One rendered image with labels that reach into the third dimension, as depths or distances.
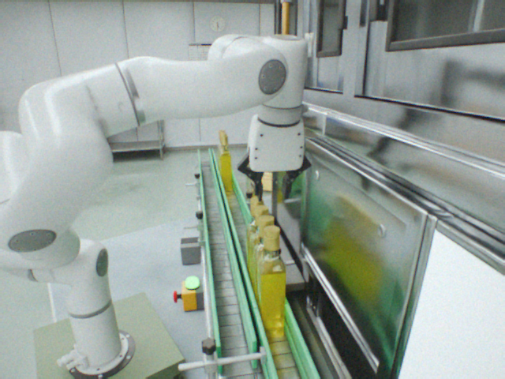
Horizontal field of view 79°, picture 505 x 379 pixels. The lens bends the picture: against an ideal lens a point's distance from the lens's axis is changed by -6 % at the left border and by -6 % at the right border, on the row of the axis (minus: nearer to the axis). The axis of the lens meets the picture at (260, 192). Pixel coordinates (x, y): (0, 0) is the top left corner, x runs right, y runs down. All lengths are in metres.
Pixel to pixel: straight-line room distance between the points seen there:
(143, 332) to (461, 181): 0.81
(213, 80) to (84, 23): 6.35
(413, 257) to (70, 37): 6.61
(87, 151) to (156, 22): 6.17
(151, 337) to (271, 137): 0.61
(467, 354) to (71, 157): 0.47
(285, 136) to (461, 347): 0.39
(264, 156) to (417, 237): 0.29
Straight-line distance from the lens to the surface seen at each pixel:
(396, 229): 0.50
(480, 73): 0.44
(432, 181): 0.43
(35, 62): 6.98
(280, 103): 0.53
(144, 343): 0.93
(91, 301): 0.77
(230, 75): 0.41
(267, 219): 0.73
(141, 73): 0.43
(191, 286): 1.08
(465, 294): 0.41
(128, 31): 6.56
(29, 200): 0.41
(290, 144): 0.58
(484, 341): 0.41
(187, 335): 1.05
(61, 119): 0.40
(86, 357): 0.88
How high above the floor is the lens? 1.48
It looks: 21 degrees down
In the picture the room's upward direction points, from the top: straight up
